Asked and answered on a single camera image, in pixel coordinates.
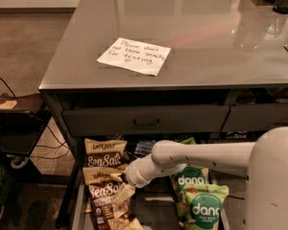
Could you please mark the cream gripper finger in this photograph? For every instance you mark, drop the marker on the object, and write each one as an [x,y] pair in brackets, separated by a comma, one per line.
[125,192]

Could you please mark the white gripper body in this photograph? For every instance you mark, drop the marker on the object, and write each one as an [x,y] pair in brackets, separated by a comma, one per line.
[134,173]

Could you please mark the brown sea salt chip bag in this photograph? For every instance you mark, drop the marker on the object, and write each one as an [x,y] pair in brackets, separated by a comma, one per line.
[110,153]
[103,183]

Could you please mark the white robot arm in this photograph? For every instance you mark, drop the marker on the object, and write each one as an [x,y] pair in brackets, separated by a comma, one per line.
[263,163]

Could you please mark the blue snack bag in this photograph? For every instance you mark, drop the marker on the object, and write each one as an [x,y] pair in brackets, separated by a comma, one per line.
[144,147]

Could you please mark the open middle grey drawer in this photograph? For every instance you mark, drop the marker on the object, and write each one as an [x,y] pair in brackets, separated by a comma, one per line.
[155,205]

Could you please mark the middle green dang chip bag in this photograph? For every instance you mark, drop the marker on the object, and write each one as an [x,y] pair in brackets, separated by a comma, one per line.
[191,174]

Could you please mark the green dang chip bag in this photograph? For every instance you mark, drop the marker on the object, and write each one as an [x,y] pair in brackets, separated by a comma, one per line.
[200,205]
[188,141]
[191,174]

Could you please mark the rear green dang chip bag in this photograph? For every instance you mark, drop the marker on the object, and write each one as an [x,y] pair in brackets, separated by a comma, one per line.
[188,141]

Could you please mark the front green dang chip bag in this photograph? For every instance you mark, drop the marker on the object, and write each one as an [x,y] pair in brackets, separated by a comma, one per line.
[200,205]

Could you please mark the top left grey drawer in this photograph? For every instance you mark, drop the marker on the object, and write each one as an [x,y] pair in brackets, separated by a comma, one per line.
[145,119]

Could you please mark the top right grey drawer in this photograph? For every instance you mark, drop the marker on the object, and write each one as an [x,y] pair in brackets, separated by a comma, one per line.
[254,117]

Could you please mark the white handwritten paper note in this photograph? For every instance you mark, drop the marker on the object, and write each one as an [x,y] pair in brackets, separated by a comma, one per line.
[140,57]

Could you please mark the black side cart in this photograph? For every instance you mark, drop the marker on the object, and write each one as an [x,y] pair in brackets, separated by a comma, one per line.
[22,121]

